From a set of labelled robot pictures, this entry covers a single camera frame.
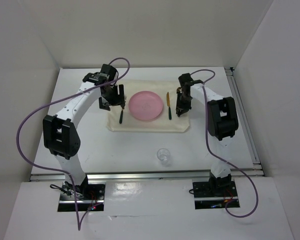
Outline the aluminium rail right side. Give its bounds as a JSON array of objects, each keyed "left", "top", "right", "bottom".
[{"left": 224, "top": 67, "right": 264, "bottom": 176}]

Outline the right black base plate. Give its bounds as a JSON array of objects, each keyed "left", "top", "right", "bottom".
[{"left": 188, "top": 181, "right": 240, "bottom": 210}]

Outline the gold knife green handle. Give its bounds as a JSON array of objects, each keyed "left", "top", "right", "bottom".
[{"left": 166, "top": 92, "right": 172, "bottom": 121}]

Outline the gold fork green handle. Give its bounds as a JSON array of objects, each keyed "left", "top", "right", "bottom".
[{"left": 119, "top": 105, "right": 125, "bottom": 125}]

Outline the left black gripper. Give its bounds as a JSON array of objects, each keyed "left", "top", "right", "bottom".
[{"left": 98, "top": 83, "right": 125, "bottom": 111}]

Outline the pink plate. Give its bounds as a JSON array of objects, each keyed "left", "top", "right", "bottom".
[{"left": 128, "top": 91, "right": 164, "bottom": 121}]

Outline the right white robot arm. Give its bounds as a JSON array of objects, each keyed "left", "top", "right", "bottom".
[{"left": 175, "top": 70, "right": 239, "bottom": 196}]

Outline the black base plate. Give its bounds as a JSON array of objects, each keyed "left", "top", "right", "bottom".
[
  {"left": 188, "top": 181, "right": 240, "bottom": 210},
  {"left": 49, "top": 182, "right": 106, "bottom": 212}
]

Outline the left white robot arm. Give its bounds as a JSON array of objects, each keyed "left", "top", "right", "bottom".
[{"left": 42, "top": 64, "right": 126, "bottom": 200}]

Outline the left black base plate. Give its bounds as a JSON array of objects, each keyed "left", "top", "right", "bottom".
[{"left": 49, "top": 182, "right": 106, "bottom": 212}]

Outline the aluminium rail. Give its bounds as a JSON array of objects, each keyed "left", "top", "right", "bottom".
[
  {"left": 29, "top": 169, "right": 265, "bottom": 182},
  {"left": 224, "top": 67, "right": 264, "bottom": 176}
]

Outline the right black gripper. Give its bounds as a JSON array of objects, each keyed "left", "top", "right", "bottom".
[{"left": 176, "top": 91, "right": 193, "bottom": 115}]

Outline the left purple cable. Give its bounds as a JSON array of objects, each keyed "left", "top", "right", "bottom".
[{"left": 16, "top": 57, "right": 131, "bottom": 231}]

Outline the aluminium rail front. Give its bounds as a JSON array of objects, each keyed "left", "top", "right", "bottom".
[{"left": 29, "top": 169, "right": 265, "bottom": 182}]

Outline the clear glass cup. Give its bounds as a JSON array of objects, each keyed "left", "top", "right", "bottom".
[{"left": 156, "top": 148, "right": 171, "bottom": 167}]

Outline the cream cloth placemat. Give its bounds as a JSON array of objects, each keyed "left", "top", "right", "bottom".
[{"left": 106, "top": 80, "right": 190, "bottom": 133}]

